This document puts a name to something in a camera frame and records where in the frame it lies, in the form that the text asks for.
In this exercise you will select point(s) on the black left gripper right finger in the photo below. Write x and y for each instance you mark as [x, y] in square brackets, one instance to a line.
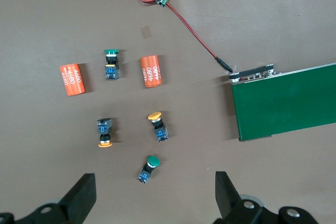
[228, 197]

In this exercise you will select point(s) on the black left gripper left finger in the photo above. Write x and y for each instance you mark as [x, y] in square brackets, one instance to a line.
[78, 200]

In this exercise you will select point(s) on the yellow push button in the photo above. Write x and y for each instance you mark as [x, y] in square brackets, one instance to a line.
[104, 127]
[160, 132]

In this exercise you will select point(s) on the green push button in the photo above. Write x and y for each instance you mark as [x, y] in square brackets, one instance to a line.
[153, 161]
[111, 72]

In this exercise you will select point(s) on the orange cylinder 4680 print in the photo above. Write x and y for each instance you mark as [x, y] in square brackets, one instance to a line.
[72, 79]
[151, 72]

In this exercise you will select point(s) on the green conveyor belt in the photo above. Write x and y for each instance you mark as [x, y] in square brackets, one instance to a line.
[283, 103]

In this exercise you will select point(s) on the clear tape patch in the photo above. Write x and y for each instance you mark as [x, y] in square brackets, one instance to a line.
[146, 32]

